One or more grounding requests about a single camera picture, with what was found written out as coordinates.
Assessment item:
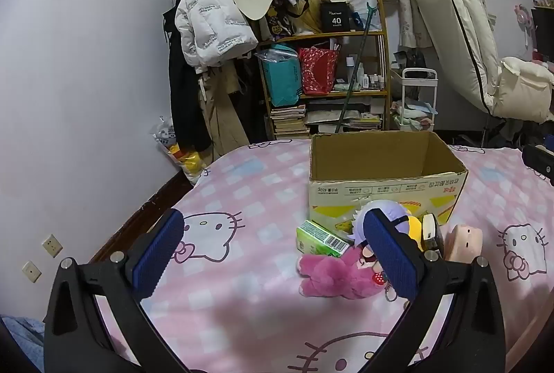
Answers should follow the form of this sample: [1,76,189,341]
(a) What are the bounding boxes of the yellow plush toy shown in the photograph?
[406,216,423,251]

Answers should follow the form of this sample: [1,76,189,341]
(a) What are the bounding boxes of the cream padded recliner chair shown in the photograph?
[406,0,554,124]

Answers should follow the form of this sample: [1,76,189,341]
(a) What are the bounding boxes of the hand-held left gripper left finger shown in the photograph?
[43,208,191,373]

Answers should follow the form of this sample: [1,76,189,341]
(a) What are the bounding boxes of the black gift box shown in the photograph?
[320,2,350,34]

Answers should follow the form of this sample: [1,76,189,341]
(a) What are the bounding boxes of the black tissue pack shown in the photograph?
[422,213,445,258]

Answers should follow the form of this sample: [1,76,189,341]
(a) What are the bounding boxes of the red patterned gift bag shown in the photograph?
[298,46,339,95]

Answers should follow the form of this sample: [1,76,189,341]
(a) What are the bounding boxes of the stack of papers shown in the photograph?
[305,97,384,132]

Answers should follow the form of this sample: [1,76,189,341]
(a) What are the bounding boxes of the green pole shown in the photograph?
[333,2,378,136]

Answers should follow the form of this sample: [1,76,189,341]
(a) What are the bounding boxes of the pink cartoon cat bedsheet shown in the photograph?
[93,137,554,373]

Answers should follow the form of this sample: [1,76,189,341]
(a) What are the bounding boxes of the dark monitor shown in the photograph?
[531,5,554,59]

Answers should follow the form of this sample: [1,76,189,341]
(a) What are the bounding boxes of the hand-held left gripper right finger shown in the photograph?
[363,209,507,373]

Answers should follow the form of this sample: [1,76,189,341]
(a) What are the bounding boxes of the pink desk fan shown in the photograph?
[514,3,536,48]

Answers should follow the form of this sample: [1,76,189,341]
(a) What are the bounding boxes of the white puffer jacket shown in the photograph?
[174,0,259,74]

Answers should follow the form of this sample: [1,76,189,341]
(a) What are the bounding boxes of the pink pig plush toy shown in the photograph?
[445,224,484,265]

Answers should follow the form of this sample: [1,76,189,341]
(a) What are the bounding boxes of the cardboard box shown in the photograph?
[309,130,469,227]

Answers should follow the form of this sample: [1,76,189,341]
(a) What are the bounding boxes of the yellow black bag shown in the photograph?
[264,0,323,42]

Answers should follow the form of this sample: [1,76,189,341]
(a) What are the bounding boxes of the beige coat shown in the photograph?
[198,64,252,160]

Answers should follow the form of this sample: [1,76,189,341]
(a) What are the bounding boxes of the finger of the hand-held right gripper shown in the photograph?
[521,144,554,187]

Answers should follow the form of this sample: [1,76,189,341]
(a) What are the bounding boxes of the stack of books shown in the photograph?
[270,104,311,140]

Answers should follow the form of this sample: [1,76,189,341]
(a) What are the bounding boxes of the pink plush doll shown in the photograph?
[296,200,412,303]

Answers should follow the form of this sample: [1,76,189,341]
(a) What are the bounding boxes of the dark wooden bed frame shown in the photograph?
[90,172,194,264]

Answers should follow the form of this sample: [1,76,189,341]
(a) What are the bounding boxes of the row of small bottles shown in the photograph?
[335,55,386,92]

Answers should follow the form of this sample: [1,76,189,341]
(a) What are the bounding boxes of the green tissue pack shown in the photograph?
[296,220,353,258]

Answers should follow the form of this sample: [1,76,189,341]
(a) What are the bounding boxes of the white wall socket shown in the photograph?
[23,261,43,283]
[42,235,64,258]

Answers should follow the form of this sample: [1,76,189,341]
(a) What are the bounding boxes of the blue cloth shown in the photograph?
[0,315,46,373]

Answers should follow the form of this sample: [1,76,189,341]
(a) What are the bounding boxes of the white rolling cart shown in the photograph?
[391,68,438,132]

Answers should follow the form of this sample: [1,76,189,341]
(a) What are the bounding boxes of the teal bag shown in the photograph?
[255,44,303,108]

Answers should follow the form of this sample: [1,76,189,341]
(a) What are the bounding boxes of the wooden shelf unit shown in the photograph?
[259,0,390,141]

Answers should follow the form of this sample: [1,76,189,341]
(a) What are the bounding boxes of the black coat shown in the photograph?
[163,5,214,152]

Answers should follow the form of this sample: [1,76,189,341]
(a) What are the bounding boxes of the plastic bag with yellow contents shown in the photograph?
[151,117,213,185]

